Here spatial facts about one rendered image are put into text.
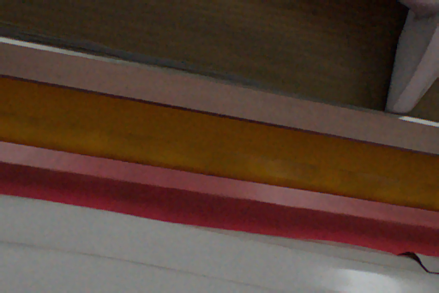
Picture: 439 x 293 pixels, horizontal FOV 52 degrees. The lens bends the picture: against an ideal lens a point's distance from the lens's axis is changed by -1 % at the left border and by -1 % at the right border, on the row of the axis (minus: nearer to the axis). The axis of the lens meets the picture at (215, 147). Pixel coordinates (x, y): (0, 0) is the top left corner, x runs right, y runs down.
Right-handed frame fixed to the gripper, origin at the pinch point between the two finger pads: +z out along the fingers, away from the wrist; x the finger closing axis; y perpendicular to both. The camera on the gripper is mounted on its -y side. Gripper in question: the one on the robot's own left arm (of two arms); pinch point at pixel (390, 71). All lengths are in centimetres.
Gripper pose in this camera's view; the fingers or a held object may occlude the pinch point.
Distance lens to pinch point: 17.2
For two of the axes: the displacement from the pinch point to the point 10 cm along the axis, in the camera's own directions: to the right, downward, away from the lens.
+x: 1.2, 2.3, -9.7
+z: -1.9, 9.6, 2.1
